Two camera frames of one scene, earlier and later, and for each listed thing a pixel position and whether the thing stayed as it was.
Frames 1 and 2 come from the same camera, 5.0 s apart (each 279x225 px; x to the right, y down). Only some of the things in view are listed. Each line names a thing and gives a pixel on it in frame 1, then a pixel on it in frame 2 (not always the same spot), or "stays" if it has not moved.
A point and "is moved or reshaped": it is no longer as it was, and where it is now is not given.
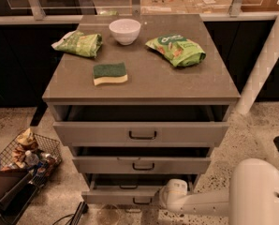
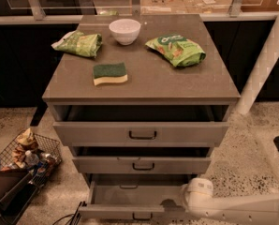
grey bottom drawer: x=131 y=189 is moved or reshaped
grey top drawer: x=137 y=126 stays
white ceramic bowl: x=124 y=31 stays
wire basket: x=32 y=152 stays
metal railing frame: x=38 y=15 stays
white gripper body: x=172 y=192 -> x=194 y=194
